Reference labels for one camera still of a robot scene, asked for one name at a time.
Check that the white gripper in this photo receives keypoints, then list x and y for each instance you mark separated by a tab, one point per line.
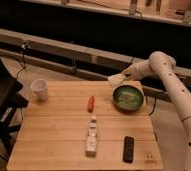
128	73

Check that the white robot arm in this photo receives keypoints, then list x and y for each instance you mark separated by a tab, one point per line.
162	65

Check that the green ceramic bowl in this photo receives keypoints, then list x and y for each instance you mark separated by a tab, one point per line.
127	98

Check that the orange carrot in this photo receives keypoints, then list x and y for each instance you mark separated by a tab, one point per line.
90	105

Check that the black remote control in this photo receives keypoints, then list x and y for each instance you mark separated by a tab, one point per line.
128	151

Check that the clear plastic bottle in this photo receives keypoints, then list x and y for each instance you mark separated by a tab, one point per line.
91	139

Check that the white paper cup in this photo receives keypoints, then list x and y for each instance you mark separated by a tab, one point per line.
39	88

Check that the wooden table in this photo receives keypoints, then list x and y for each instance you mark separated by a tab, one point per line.
53	133

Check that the black chair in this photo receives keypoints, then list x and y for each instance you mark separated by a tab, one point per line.
10	100

